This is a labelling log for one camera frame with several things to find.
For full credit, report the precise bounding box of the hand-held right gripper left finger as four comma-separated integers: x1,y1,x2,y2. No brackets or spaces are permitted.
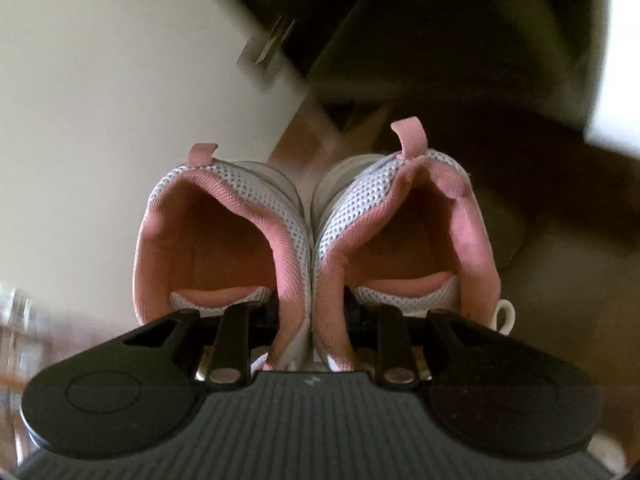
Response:
107,301,279,392

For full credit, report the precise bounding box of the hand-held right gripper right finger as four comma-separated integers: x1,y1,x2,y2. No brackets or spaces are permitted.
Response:
345,304,522,392

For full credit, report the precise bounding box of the white mesh pink-lined sneaker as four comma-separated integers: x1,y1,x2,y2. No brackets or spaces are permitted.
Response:
132,142,315,372
310,117,517,372

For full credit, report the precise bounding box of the white shoe cabinet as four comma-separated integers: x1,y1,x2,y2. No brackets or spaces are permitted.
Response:
220,0,640,321

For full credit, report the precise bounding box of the white cabinet door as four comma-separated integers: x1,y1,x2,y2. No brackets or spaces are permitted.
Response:
0,0,307,321

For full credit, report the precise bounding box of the metal door hinge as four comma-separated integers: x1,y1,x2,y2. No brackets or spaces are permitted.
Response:
237,15,301,92

